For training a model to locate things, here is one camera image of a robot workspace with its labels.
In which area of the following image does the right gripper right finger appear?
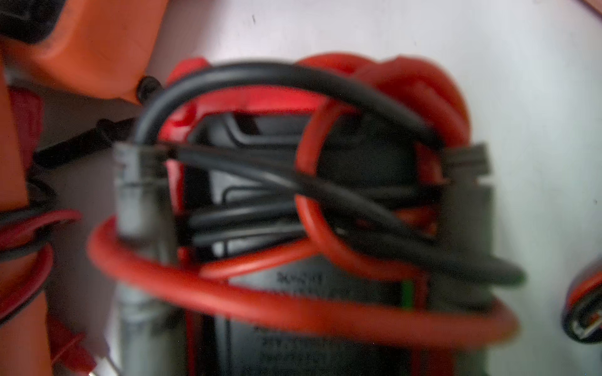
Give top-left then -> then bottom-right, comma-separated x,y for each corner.
425,144 -> 493,375

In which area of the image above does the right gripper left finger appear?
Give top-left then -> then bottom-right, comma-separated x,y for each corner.
114,142 -> 187,375

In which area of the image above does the red multimeter with leads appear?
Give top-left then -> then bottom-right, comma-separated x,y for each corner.
88,53 -> 526,375

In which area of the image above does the large orange multimeter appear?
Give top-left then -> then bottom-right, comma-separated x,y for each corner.
1,1 -> 167,375

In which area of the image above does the black rectangular case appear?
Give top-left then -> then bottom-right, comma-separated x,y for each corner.
561,256 -> 601,345

